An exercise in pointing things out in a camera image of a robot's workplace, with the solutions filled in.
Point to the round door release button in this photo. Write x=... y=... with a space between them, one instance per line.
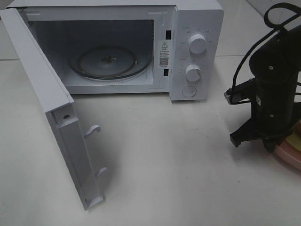
x=189 y=91

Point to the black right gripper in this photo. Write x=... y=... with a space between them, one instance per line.
x=272 y=117

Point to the glass microwave turntable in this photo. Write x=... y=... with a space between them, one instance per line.
x=110 y=62

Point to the white upper microwave knob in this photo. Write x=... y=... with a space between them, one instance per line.
x=197 y=43

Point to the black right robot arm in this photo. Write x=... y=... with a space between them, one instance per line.
x=276 y=65

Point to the pink round plate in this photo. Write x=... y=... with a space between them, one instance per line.
x=289 y=155

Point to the white microwave knob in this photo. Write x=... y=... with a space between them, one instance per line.
x=193 y=73
x=197 y=43

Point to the white microwave oven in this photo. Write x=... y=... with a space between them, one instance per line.
x=62 y=27

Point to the toast sandwich with lettuce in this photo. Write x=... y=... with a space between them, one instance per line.
x=294 y=139

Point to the white lower microwave knob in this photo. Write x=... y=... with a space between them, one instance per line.
x=193 y=73

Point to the white warning label sticker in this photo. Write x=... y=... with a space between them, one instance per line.
x=164 y=53

